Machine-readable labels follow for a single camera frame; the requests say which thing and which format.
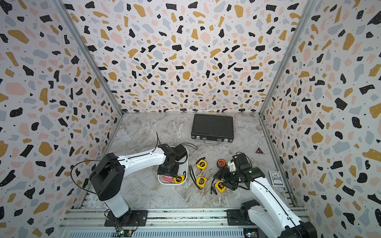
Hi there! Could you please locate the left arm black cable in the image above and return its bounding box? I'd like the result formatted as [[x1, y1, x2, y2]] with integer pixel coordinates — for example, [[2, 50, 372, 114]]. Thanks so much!
[[70, 160, 111, 195]]

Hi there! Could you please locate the yellow 2m tape measure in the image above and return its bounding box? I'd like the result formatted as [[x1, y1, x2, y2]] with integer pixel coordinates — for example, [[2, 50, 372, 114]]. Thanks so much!
[[210, 179, 226, 195]]

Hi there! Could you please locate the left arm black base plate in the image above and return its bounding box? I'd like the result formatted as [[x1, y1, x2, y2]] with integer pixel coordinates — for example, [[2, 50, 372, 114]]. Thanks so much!
[[104, 210, 148, 227]]

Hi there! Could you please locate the triangular all-in card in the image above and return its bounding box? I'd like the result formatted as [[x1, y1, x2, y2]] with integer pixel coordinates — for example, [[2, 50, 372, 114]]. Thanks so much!
[[255, 147, 265, 154]]

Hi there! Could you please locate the white plastic storage tray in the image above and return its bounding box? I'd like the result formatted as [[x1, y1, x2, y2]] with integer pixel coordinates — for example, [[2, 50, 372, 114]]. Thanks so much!
[[157, 144, 189, 186]]

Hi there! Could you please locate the pink tape measure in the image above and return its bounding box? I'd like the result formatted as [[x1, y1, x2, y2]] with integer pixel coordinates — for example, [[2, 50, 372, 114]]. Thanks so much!
[[162, 176, 174, 183]]

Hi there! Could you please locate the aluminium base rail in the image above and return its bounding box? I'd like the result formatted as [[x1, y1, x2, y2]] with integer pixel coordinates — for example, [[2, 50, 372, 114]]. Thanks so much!
[[58, 208, 265, 238]]

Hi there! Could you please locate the aluminium corner post right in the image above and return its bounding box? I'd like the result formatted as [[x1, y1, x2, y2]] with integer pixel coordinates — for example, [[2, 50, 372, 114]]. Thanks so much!
[[259, 0, 317, 117]]

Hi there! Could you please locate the yellow deli 3m tape measure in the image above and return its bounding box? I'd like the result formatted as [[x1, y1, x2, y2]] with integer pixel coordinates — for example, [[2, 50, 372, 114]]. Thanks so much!
[[196, 157, 207, 170]]

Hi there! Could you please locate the aluminium corner post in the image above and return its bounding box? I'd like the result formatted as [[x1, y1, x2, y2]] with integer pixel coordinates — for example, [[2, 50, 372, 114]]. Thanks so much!
[[259, 0, 317, 117], [52, 0, 123, 117]]

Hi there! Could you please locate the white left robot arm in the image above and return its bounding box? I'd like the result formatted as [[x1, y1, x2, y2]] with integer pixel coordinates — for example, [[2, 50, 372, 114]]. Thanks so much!
[[89, 144, 188, 223]]

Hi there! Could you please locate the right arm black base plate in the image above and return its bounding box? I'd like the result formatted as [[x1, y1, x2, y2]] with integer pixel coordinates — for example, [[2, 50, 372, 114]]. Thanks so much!
[[226, 209, 255, 226]]

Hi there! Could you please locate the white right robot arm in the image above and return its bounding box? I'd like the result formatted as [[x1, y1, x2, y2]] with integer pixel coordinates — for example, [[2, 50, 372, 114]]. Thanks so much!
[[214, 153, 318, 238]]

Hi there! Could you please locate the yellow front 3m tape measure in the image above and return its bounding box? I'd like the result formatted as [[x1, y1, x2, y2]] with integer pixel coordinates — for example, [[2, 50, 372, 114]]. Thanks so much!
[[173, 175, 185, 184]]

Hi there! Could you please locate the black orange tape measure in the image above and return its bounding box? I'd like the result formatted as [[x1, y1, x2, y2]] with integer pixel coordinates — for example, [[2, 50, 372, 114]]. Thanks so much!
[[216, 159, 226, 169]]

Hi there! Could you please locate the black ribbed metal case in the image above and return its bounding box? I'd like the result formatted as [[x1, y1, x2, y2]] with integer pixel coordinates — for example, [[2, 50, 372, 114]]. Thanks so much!
[[190, 114, 234, 145]]

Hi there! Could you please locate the aluminium corner post left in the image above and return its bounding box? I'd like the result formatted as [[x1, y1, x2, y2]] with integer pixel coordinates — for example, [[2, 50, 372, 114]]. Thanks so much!
[[52, 0, 123, 117]]

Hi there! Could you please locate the playing card deck box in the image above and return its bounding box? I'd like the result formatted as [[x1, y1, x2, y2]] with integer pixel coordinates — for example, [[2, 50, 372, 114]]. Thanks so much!
[[269, 171, 285, 187]]

